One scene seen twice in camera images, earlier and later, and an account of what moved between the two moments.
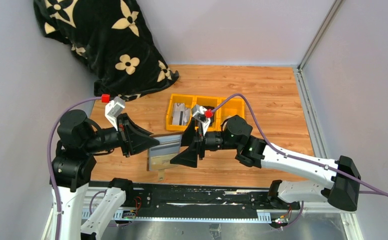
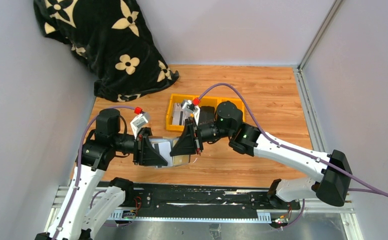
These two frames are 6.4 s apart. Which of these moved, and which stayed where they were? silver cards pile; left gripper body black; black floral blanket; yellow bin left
Moved: left gripper body black
Stayed: black floral blanket; silver cards pile; yellow bin left
